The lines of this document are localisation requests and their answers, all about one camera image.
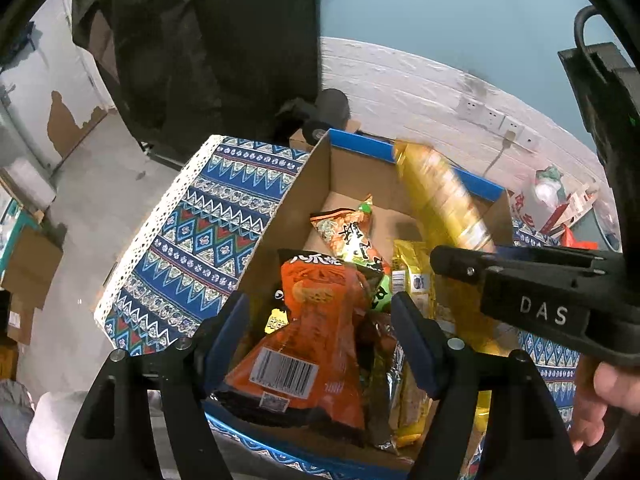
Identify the black orange snack bag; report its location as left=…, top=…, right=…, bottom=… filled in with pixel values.
left=215, top=249, right=386, bottom=448

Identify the yellow noodle pack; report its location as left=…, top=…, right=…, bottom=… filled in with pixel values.
left=390, top=355, right=433, bottom=448

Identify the black curtain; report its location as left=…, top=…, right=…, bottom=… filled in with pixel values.
left=72, top=0, right=321, bottom=171

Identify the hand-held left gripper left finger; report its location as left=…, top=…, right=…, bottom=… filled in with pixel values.
left=57, top=291, right=251, bottom=480

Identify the patterned blue tablecloth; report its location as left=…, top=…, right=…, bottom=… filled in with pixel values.
left=94, top=135, right=581, bottom=480

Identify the person's right hand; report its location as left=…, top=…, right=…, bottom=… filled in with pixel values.
left=570, top=359, right=640, bottom=456

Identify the teal box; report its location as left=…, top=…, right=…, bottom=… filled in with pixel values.
left=0, top=200, right=31, bottom=271

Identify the small yellow snack packet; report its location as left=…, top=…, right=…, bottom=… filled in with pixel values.
left=262, top=307, right=291, bottom=336

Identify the tall yellow snack packet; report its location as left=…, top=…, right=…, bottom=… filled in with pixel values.
left=392, top=141, right=497, bottom=253

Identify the silver gold snack packet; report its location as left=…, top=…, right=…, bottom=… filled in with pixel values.
left=367, top=355, right=402, bottom=453

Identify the dark red snack packet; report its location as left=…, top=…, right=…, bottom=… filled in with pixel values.
left=357, top=310, right=401, bottom=361

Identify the large cardboard floor box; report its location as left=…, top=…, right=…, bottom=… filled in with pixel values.
left=0, top=225, right=66, bottom=311

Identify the white plug cable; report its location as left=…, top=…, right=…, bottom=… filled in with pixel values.
left=482, top=130, right=518, bottom=179

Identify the cardboard box with blue rim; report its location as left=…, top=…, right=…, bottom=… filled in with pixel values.
left=202, top=129, right=516, bottom=476

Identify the white carton box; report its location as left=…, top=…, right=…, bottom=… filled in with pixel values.
left=550, top=180, right=602, bottom=232

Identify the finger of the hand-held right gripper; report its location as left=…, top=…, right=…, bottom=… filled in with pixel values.
left=430, top=245, right=502, bottom=287
left=492, top=246, right=610, bottom=274

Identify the black foam roll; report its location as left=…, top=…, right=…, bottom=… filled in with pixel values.
left=272, top=88, right=351, bottom=141

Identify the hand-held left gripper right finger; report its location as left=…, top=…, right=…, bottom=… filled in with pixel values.
left=390, top=290, right=583, bottom=480

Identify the small cardboard floor box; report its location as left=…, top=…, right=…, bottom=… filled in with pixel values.
left=5, top=292, right=37, bottom=347

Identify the red white gift bag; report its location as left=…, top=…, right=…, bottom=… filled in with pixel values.
left=517, top=166, right=571, bottom=233

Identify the green orange snack bag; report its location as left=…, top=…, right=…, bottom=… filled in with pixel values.
left=309, top=194, right=393, bottom=313

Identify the person's light grey clothing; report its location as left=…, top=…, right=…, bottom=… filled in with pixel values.
left=0, top=380, right=168, bottom=480

